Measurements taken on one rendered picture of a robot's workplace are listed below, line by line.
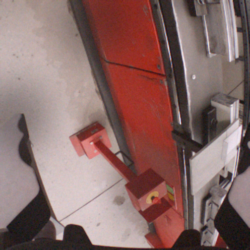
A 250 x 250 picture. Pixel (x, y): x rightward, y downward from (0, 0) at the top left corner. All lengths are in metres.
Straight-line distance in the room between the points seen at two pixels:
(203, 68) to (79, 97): 0.94
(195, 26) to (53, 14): 0.92
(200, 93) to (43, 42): 0.96
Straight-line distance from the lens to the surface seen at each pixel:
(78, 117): 1.47
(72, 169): 1.66
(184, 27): 0.64
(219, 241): 2.90
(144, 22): 0.73
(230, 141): 0.77
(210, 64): 0.75
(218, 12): 0.66
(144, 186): 0.96
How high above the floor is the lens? 1.31
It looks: 51 degrees down
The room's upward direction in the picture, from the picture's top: 124 degrees clockwise
